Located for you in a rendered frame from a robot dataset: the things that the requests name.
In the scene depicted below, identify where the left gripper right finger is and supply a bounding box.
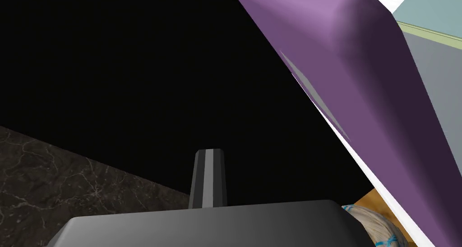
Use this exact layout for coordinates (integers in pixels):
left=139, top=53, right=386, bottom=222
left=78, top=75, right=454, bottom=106
left=208, top=149, right=228, bottom=208

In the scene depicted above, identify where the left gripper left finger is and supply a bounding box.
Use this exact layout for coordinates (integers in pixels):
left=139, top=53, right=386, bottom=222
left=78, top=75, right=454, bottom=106
left=188, top=149, right=210, bottom=210

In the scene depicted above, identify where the white blue patterned round object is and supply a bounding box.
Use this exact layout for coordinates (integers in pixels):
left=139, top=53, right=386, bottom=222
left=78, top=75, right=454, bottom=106
left=342, top=204, right=409, bottom=247

